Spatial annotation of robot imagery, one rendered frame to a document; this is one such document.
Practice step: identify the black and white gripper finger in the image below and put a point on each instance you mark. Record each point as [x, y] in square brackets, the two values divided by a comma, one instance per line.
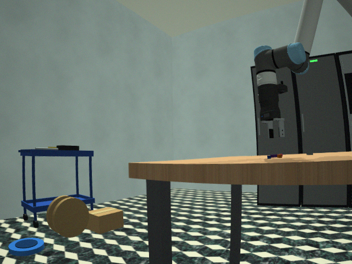
[270, 129]
[281, 126]

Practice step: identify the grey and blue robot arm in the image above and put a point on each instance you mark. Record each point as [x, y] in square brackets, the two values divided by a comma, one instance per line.
[295, 56]

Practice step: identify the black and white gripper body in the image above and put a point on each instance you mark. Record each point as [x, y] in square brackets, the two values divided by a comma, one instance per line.
[268, 91]

